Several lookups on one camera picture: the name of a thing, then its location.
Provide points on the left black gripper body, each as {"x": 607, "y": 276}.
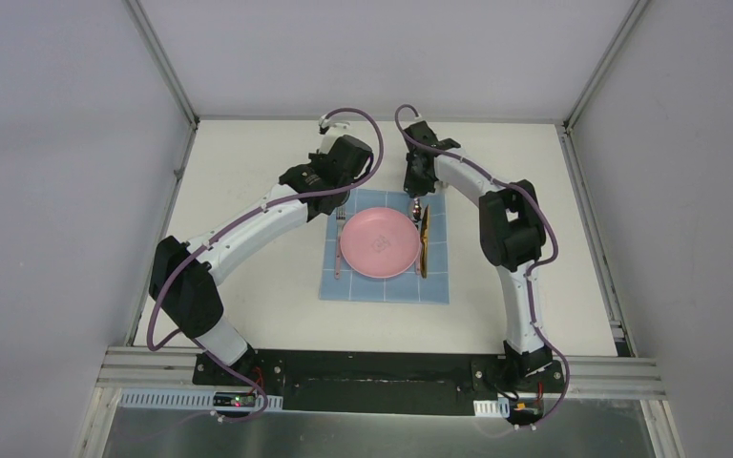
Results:
{"x": 326, "y": 201}

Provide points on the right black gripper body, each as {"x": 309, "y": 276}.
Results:
{"x": 417, "y": 182}

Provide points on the pink handled fork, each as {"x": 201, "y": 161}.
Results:
{"x": 340, "y": 219}

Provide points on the gold table knife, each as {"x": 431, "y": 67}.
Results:
{"x": 424, "y": 238}

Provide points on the pink plate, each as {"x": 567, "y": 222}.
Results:
{"x": 379, "y": 243}

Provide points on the pink handled spoon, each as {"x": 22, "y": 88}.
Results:
{"x": 415, "y": 215}

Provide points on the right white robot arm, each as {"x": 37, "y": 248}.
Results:
{"x": 512, "y": 234}

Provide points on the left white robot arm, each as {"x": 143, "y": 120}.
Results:
{"x": 186, "y": 275}

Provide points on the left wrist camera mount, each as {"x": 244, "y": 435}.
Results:
{"x": 330, "y": 131}

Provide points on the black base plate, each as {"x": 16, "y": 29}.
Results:
{"x": 379, "y": 383}

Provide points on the aluminium frame rail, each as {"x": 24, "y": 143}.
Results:
{"x": 133, "y": 376}

